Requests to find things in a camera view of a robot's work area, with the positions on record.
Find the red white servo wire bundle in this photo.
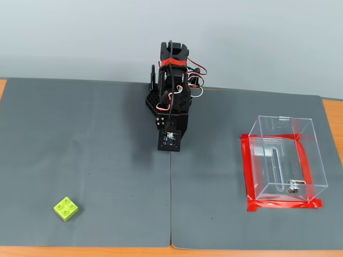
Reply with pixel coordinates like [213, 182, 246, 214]
[187, 57, 208, 97]
[156, 90, 173, 111]

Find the red floor tape strip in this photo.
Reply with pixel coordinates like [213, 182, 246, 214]
[240, 133, 257, 213]
[241, 133, 302, 140]
[246, 198, 324, 213]
[295, 139, 316, 204]

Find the black table clamp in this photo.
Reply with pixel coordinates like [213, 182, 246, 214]
[148, 64, 158, 92]
[188, 67, 205, 88]

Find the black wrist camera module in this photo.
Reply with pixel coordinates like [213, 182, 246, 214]
[156, 128, 182, 153]

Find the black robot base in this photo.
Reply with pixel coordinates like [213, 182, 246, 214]
[145, 89, 193, 115]

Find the red tape band on arm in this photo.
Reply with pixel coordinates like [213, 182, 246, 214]
[158, 58, 188, 67]

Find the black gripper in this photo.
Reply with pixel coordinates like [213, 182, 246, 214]
[154, 112, 190, 147]

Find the transparent plastic box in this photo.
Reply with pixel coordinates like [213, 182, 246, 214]
[248, 115, 329, 203]

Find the green lego block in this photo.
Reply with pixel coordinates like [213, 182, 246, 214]
[53, 196, 80, 222]

